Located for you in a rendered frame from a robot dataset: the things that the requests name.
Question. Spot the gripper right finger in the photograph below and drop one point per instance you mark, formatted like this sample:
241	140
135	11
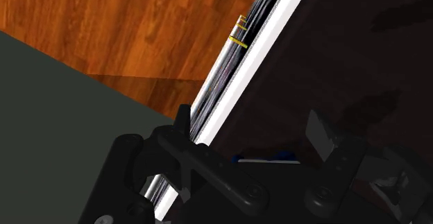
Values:
341	169

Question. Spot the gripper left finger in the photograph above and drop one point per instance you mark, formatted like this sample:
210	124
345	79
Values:
216	169

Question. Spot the dark counter with white edge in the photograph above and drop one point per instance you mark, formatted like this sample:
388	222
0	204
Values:
304	67

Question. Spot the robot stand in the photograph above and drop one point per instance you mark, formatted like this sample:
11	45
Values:
50	125

